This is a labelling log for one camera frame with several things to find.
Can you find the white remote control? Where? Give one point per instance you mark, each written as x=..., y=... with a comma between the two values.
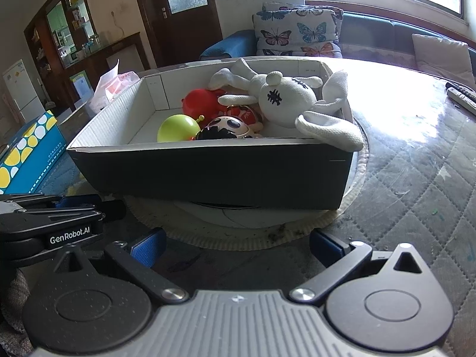
x=463, y=102

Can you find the dark wooden cabinet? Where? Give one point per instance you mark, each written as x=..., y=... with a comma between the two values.
x=104, y=55

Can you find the large butterfly print pillow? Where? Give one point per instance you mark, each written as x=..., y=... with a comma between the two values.
x=297, y=33

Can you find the blue quilted cloth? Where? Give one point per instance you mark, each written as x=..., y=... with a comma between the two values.
x=63, y=174

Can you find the dark wooden door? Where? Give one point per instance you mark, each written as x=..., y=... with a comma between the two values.
x=186, y=26

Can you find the yellow green ball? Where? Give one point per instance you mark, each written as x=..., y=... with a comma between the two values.
x=174, y=128

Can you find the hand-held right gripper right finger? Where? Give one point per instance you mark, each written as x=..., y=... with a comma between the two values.
x=327, y=244

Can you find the pink tissue pack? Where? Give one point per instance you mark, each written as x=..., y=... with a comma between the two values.
x=117, y=85

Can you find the white cushion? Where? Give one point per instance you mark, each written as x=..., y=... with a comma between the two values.
x=442, y=59

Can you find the blue sofa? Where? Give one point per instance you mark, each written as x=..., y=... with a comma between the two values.
x=372, y=29

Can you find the cardboard box with white inside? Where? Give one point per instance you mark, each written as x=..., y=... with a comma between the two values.
x=208, y=174

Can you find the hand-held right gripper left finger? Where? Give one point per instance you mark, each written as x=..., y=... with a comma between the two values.
x=147, y=247

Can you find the red plastic toy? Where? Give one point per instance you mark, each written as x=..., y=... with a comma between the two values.
x=199, y=104

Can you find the white bunny plush toy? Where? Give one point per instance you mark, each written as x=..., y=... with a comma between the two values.
x=279, y=100

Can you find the blue dotted tissue box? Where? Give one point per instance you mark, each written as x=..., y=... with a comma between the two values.
x=26, y=152

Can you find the dark remote control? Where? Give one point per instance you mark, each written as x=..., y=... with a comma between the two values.
x=461, y=89

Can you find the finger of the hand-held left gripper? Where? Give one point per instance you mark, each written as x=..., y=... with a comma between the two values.
x=113, y=211
x=80, y=200

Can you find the white round turntable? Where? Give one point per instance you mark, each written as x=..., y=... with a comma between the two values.
x=223, y=230

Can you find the white refrigerator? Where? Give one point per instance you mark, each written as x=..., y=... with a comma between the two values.
x=20, y=89

